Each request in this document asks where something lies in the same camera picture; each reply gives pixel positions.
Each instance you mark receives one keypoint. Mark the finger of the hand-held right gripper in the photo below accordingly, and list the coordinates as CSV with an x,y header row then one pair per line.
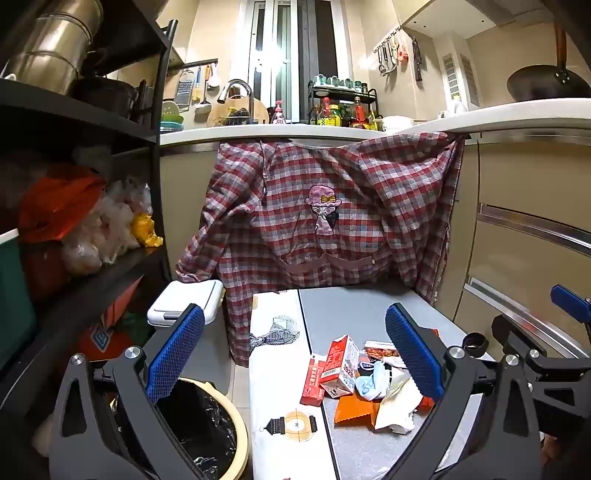
x,y
570,301
505,328

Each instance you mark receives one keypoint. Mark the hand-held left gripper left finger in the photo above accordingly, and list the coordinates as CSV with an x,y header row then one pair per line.
x,y
178,350

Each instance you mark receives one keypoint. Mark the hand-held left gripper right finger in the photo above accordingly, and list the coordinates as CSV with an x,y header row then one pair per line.
x,y
413,355

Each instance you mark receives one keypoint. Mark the red snack wrapper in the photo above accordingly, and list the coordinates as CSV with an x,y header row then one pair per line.
x,y
381,350

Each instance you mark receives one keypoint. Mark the black round cap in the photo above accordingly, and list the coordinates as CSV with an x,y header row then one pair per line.
x,y
475,342

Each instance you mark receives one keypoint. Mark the blue face mask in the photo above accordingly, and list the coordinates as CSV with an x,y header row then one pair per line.
x,y
371,385

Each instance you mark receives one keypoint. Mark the white tissue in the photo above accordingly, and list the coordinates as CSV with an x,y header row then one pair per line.
x,y
397,406

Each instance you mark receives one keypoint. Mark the red and white milk carton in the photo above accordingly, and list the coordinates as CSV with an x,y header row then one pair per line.
x,y
341,364

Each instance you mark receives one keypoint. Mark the beige bin with black bag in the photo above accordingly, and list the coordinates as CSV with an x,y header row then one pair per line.
x,y
207,424

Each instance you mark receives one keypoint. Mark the orange zigzag-edged snack packet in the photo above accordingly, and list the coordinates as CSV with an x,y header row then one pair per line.
x,y
355,410

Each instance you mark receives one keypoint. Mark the red cardboard box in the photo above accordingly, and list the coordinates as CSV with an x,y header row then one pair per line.
x,y
314,378

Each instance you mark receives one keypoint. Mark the white lidded pedal bin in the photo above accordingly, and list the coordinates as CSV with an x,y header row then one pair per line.
x,y
184,300

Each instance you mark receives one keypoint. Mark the green plastic bag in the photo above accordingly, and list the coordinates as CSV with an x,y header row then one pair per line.
x,y
134,323

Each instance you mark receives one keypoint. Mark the orange cardboard box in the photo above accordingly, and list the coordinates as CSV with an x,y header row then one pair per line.
x,y
111,323

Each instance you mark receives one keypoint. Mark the white printed table mat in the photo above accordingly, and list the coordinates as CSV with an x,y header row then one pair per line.
x,y
281,369

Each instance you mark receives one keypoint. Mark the black shelf rack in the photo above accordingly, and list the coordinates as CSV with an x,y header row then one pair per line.
x,y
92,281

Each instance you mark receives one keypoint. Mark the yellow plastic bag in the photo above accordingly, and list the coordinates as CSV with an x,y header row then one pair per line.
x,y
145,228

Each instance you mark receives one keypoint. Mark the beige kitchen cabinet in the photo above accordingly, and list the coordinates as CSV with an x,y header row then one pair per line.
x,y
531,175

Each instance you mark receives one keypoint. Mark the clear plastic bags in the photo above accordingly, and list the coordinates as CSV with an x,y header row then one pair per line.
x,y
106,226

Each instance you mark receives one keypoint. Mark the red plaid shirt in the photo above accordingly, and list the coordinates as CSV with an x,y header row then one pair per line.
x,y
323,207

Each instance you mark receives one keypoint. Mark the green plastic crate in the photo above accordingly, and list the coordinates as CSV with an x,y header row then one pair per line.
x,y
14,295

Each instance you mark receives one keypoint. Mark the orange plastic bag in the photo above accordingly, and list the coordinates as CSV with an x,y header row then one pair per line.
x,y
60,203

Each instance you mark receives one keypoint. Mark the black wok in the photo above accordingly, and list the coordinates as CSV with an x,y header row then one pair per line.
x,y
549,81

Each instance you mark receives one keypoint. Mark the white bottle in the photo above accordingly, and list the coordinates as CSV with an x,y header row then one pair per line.
x,y
457,106

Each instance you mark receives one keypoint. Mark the white pot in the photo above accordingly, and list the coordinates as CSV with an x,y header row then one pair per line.
x,y
397,122

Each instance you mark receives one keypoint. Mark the stack of green bowls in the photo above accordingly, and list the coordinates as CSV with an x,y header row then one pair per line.
x,y
171,117

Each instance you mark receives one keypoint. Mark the white kitchen countertop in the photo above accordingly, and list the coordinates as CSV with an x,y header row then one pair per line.
x,y
323,133

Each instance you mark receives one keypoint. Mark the round wooden cutting board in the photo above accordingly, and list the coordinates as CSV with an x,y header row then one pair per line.
x,y
258,110

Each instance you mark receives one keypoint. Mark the pink soap bottle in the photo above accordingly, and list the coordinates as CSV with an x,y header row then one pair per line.
x,y
279,113

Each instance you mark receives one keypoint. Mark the metal grater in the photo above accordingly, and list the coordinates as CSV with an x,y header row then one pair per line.
x,y
183,90

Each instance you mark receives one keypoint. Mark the yellow dish brush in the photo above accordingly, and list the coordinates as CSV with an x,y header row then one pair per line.
x,y
197,87

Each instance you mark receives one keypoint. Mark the black spice rack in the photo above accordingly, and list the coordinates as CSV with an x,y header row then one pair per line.
x,y
344,99

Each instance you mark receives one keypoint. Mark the black cooking pot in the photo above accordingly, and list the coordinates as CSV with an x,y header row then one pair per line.
x,y
106,94

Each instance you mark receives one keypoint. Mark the chrome kitchen faucet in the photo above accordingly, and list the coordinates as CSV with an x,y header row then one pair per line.
x,y
238,87

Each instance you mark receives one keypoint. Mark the white hanging spoon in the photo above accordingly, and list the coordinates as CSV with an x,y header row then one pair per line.
x,y
212,78

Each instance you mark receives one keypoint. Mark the hanging kitchen knife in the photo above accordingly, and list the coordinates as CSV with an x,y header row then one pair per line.
x,y
418,60

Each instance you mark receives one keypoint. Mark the row of green cups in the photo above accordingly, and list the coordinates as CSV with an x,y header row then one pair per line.
x,y
337,82

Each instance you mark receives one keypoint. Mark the hanging kitchen utensils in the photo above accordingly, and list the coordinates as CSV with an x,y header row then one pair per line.
x,y
390,53

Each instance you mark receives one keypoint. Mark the white overhead cabinet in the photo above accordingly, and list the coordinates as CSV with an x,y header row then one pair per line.
x,y
443,16

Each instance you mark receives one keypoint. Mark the kitchen window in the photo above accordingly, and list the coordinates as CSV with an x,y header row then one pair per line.
x,y
295,55

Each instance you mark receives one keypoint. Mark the white wall vent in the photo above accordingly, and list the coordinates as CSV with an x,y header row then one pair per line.
x,y
450,76

